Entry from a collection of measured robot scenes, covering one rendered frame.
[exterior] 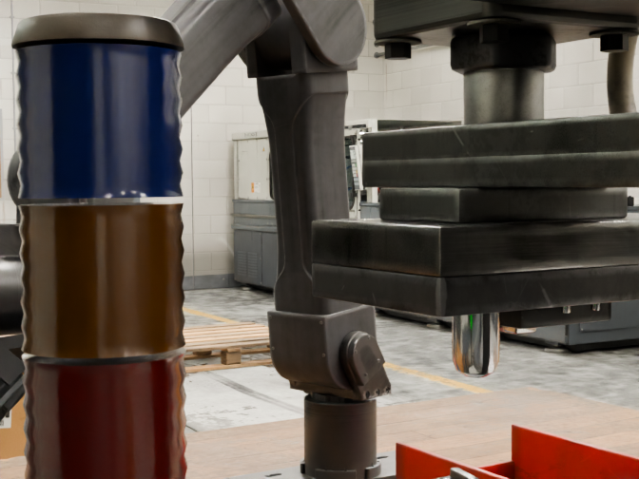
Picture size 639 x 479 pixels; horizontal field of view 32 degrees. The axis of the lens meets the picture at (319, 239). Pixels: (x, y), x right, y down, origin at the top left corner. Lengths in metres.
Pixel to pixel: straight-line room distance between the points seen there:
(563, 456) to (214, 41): 0.41
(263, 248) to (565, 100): 3.36
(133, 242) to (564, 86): 10.29
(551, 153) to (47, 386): 0.25
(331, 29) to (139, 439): 0.65
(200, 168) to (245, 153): 0.57
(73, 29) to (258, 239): 11.28
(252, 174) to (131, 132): 11.44
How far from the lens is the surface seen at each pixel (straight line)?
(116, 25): 0.25
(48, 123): 0.25
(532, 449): 0.92
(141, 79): 0.25
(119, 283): 0.25
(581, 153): 0.43
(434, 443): 1.12
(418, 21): 0.51
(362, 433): 0.94
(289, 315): 0.91
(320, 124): 0.89
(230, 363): 6.99
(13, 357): 0.71
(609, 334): 7.71
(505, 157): 0.46
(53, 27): 0.25
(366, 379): 0.91
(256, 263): 11.59
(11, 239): 0.72
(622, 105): 0.59
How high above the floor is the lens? 1.16
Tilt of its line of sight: 3 degrees down
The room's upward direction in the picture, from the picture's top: straight up
